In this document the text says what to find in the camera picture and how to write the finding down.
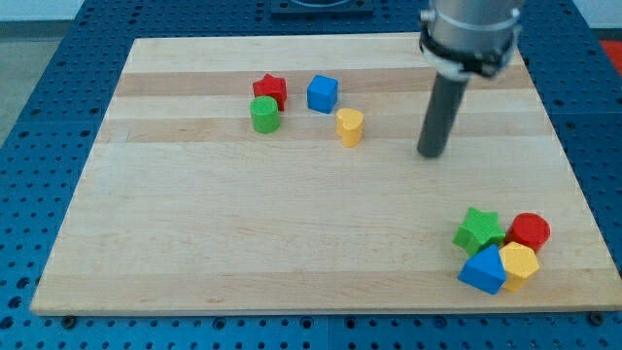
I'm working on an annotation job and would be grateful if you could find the yellow heart block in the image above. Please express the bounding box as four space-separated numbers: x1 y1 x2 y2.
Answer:
335 108 364 148

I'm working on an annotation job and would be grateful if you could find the red cylinder block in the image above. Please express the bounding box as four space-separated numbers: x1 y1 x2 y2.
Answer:
504 213 551 254

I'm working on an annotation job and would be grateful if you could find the blue cube block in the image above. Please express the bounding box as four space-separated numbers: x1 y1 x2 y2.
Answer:
307 75 338 114

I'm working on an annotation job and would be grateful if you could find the wooden board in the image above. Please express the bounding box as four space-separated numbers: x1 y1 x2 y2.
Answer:
31 33 621 316

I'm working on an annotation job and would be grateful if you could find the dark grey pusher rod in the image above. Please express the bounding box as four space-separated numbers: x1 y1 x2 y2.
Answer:
417 74 468 158

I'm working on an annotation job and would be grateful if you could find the green star block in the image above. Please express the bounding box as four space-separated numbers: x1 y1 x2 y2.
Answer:
453 207 505 257

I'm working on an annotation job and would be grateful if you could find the red star block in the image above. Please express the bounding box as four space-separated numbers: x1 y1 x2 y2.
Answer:
252 73 288 112

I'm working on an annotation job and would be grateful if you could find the green cylinder block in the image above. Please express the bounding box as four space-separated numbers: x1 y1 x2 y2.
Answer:
250 95 280 134

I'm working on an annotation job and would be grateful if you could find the yellow hexagon block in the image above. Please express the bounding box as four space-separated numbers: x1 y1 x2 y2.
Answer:
500 242 540 292

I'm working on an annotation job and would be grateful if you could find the blue triangle block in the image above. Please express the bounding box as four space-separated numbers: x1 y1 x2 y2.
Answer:
458 245 506 295

